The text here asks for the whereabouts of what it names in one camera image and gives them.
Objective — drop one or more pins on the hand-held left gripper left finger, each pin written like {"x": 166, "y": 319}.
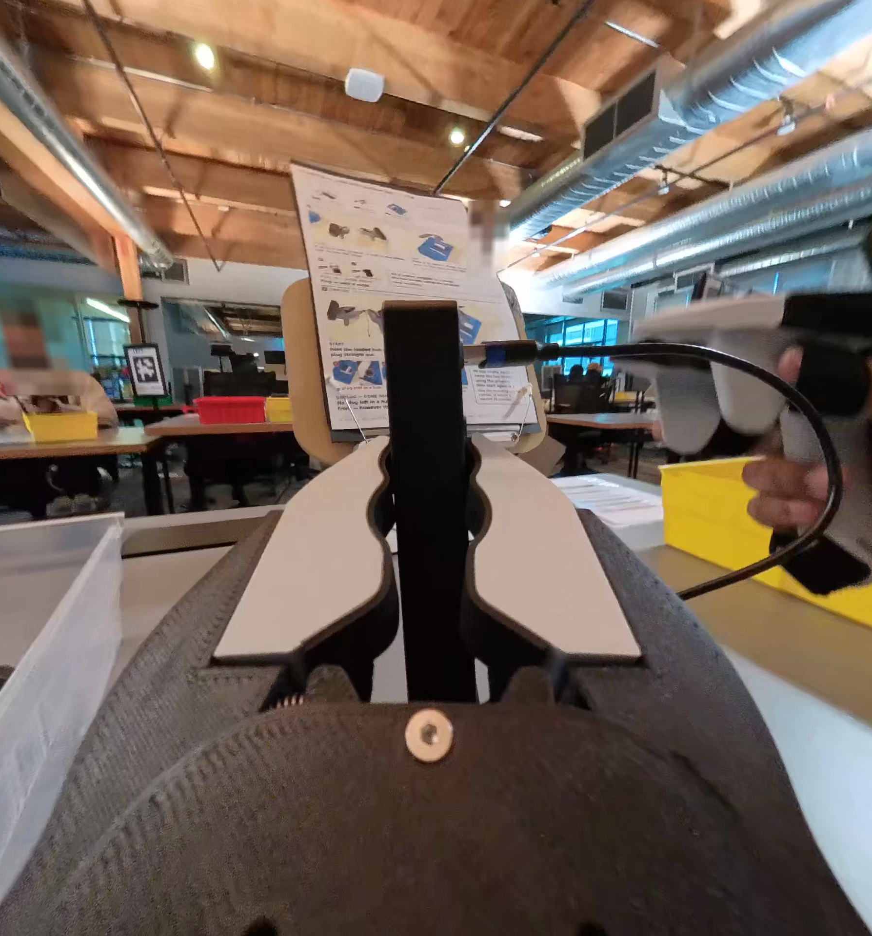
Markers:
{"x": 311, "y": 570}

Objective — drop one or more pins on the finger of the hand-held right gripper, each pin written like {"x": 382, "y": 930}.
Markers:
{"x": 750, "y": 387}
{"x": 714, "y": 318}

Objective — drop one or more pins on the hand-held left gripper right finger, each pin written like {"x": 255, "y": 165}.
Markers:
{"x": 553, "y": 570}

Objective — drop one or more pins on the black USB hub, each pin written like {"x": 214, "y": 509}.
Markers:
{"x": 429, "y": 475}

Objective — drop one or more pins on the clear plastic bin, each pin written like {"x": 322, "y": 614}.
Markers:
{"x": 55, "y": 658}

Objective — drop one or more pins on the grey desk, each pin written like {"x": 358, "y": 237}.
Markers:
{"x": 831, "y": 731}

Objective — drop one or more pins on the person's right hand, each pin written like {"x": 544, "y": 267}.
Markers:
{"x": 787, "y": 493}

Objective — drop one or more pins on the white paper sheet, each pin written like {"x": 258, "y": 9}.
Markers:
{"x": 611, "y": 504}

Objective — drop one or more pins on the yellow plastic bin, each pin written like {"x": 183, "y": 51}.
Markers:
{"x": 707, "y": 512}
{"x": 59, "y": 428}
{"x": 279, "y": 409}

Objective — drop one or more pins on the red plastic bin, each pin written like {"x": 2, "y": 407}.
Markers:
{"x": 231, "y": 411}

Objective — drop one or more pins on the instruction sheet on white stand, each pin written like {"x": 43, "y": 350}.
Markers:
{"x": 301, "y": 380}

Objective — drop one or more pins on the black white tag sign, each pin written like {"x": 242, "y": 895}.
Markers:
{"x": 145, "y": 369}

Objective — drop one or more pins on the wooden table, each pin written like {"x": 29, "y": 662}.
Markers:
{"x": 77, "y": 446}

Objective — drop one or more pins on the printed instruction sheet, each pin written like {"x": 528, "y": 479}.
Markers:
{"x": 377, "y": 241}

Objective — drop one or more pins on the white ceiling device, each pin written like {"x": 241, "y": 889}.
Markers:
{"x": 365, "y": 85}

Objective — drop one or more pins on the metal air duct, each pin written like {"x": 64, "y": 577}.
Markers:
{"x": 736, "y": 80}
{"x": 77, "y": 153}

